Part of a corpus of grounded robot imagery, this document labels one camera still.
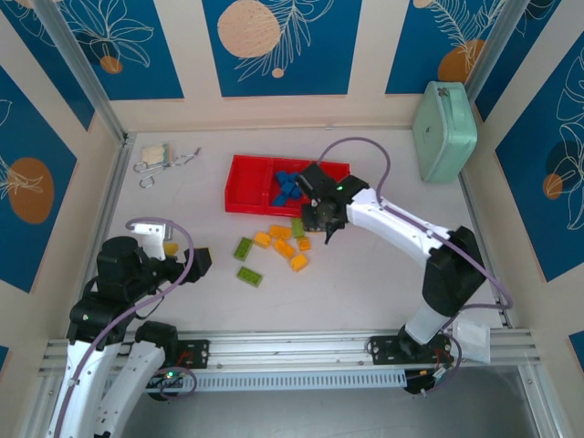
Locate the yellow lego brick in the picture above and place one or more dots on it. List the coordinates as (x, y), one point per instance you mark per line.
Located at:
(284, 247)
(299, 263)
(304, 244)
(280, 231)
(262, 239)

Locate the green lego brick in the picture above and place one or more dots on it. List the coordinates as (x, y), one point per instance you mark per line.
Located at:
(249, 276)
(297, 226)
(243, 249)

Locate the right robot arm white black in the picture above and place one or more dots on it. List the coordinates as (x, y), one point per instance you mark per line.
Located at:
(392, 223)

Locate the red three-compartment tray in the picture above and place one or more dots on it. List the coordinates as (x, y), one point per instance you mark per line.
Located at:
(246, 182)

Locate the metal forceps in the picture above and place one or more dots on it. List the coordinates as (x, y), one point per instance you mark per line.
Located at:
(175, 160)

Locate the clear packet of cotton pads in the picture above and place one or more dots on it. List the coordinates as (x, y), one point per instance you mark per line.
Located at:
(155, 153)

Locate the circuit board with green light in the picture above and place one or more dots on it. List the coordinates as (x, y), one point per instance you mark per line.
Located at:
(171, 381)

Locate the mint green case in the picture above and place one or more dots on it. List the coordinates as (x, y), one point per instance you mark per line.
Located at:
(445, 132)

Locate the aluminium side rail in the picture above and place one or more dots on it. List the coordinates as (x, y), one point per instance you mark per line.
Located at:
(472, 205)
(116, 182)

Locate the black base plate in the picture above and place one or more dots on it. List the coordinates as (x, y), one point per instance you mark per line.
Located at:
(201, 351)
(381, 349)

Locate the aluminium front rail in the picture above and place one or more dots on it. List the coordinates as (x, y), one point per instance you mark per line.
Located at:
(296, 347)

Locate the aluminium corner post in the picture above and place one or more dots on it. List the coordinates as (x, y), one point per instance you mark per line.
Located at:
(493, 45)
(83, 68)

